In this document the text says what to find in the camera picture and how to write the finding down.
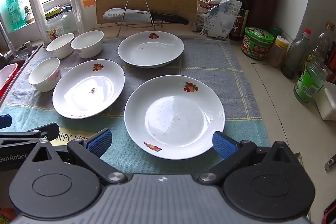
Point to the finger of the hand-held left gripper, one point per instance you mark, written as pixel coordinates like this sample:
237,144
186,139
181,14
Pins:
5,121
47,130

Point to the grey and teal plaid towel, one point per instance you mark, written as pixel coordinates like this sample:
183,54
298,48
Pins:
210,64

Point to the white plastic box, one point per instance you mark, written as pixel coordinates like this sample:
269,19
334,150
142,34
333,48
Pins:
326,106

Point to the dark red knife block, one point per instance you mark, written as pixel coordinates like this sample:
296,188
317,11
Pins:
262,8

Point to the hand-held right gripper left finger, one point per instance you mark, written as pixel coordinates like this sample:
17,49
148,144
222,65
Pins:
101,142

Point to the green-capped bottle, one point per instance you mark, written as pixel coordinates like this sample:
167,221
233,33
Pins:
276,31

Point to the glass bottle with dark liquid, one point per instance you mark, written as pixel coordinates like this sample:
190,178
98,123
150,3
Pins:
295,58

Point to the metal faucet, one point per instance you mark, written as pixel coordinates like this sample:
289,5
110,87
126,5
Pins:
5,40

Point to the glass jar with yellow-green lid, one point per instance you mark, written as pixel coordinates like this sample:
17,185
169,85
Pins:
56,27

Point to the white bag with blue print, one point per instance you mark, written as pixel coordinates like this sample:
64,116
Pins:
221,19

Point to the clear glass bottle yellow label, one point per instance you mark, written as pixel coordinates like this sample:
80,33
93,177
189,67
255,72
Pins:
324,40

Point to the white plastic container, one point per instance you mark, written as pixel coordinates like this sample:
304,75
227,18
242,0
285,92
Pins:
6,77

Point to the red basin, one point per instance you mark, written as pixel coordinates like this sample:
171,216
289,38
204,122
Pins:
13,79

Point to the metal tool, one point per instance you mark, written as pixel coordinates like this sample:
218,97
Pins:
330,162

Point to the red and white packet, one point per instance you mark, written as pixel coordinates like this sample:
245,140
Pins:
199,19

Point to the green label jar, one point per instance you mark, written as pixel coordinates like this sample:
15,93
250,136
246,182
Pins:
309,82

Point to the white bowl with pink flowers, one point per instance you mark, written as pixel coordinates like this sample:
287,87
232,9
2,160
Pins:
88,48
61,48
46,79

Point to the green soap pump bottle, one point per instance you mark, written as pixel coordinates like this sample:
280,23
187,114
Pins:
14,11

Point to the jar with green lid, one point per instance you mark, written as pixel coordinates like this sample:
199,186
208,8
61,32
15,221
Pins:
257,43

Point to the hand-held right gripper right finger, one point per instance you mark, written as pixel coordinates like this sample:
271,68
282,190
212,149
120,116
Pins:
223,145

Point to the steel sink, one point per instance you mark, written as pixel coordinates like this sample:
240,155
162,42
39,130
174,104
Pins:
26,56

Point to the white plate with fruit print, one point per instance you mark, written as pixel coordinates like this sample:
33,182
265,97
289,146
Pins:
173,113
86,90
149,52

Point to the metal sink knob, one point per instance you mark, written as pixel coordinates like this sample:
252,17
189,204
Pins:
28,47

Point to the spice jar with yellow cap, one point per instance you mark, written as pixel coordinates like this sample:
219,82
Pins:
277,53

